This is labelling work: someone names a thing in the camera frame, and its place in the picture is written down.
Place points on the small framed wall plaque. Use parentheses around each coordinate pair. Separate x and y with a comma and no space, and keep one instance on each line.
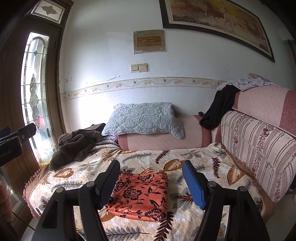
(149,41)

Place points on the black garment on backrest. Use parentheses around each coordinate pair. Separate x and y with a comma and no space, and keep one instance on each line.
(222,103)

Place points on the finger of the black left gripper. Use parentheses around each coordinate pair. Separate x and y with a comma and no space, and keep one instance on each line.
(27,132)

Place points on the striped floral cushion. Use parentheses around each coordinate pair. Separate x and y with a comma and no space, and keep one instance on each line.
(266,150)

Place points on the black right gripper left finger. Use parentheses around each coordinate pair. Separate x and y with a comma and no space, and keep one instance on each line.
(57,221)

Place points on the grey quilted pillow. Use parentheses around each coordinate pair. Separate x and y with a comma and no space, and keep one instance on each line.
(144,118)

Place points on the framed landscape painting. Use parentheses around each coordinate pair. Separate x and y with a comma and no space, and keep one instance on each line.
(222,18)

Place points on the pink quilted sofa backrest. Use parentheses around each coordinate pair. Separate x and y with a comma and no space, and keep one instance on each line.
(271,104)

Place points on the light lilac cloth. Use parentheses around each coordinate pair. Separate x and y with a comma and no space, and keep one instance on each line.
(245,84)

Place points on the dark brown fuzzy garment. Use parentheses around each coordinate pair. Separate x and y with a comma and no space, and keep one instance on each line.
(76,146)

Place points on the stained glass window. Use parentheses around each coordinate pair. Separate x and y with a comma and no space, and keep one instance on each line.
(33,97)

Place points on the beige wall switch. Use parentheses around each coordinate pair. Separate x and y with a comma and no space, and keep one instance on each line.
(139,67)

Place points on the leaf pattern bed blanket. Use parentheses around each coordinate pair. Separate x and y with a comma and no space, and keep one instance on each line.
(184,217)

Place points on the orange floral garment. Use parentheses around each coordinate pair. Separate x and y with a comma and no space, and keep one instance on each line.
(141,197)

